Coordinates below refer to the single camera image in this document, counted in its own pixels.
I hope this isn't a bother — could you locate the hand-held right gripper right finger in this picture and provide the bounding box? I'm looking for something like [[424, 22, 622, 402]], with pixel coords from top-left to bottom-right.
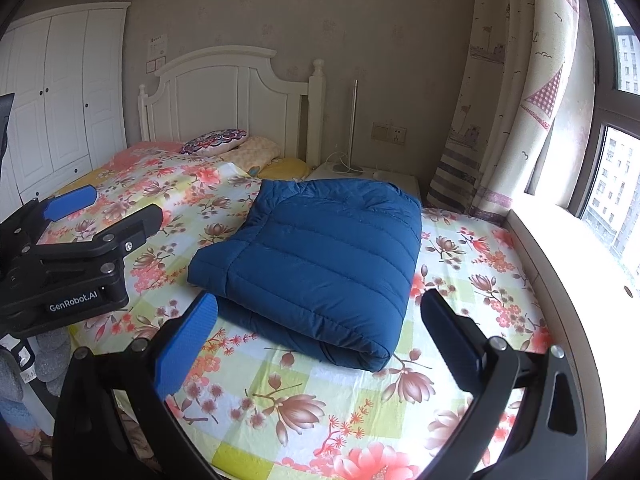
[[420, 289, 591, 480]]

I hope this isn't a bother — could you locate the slim metal lamp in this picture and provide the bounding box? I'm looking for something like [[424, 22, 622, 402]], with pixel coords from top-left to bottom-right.
[[332, 80, 364, 173]]

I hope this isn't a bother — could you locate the cream pillow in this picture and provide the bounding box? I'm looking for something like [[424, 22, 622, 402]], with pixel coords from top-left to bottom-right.
[[235, 136, 282, 176]]

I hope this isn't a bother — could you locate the printed curtain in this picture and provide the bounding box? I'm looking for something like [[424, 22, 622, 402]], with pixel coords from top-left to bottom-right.
[[427, 0, 581, 223]]

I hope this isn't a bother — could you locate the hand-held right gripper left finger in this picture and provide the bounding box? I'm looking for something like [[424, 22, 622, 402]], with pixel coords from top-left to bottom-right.
[[52, 291, 219, 480]]

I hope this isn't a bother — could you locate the beige wall socket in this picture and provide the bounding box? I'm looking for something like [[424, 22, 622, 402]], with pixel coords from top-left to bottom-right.
[[371, 121, 407, 142]]

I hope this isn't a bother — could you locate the white bed headboard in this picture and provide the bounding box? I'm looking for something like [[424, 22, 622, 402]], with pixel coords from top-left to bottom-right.
[[137, 46, 327, 168]]

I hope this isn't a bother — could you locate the blue puffer jacket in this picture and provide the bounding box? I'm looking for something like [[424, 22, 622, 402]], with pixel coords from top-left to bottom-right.
[[187, 177, 423, 373]]

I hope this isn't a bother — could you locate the white wardrobe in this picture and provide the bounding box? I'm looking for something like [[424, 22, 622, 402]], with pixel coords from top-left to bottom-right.
[[0, 1, 132, 206]]

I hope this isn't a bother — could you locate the grey fleece cloth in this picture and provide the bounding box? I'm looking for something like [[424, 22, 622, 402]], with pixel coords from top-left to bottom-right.
[[0, 327, 73, 411]]

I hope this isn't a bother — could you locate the white nightstand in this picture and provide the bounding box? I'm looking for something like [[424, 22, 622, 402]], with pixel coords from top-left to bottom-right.
[[307, 165, 421, 202]]

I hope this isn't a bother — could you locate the paper wall notice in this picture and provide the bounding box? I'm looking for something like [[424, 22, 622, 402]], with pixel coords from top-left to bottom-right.
[[146, 34, 169, 61]]

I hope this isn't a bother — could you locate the pink pillow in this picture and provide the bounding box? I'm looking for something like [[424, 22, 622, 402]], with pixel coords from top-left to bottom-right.
[[107, 141, 183, 171]]

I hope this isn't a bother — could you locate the floral bedsheet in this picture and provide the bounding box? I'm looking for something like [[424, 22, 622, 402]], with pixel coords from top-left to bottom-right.
[[37, 152, 556, 480]]

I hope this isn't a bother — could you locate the yellow pillow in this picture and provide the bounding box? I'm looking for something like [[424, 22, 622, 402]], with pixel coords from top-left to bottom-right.
[[257, 156, 308, 181]]

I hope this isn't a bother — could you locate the yellow sheet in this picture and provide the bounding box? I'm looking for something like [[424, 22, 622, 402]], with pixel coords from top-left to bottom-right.
[[55, 165, 126, 196]]

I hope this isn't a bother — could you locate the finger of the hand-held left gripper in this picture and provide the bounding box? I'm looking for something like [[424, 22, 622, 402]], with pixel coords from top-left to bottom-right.
[[10, 185, 99, 241], [87, 204, 165, 261]]

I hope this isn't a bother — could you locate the white window sill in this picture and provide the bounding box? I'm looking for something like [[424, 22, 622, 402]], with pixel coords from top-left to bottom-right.
[[505, 195, 640, 461]]

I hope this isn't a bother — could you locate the dark framed window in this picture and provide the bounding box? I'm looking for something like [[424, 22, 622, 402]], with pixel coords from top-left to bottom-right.
[[525, 0, 640, 291]]

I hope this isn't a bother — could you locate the purple patterned pillow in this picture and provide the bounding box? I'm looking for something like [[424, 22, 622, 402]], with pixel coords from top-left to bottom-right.
[[179, 129, 248, 157]]

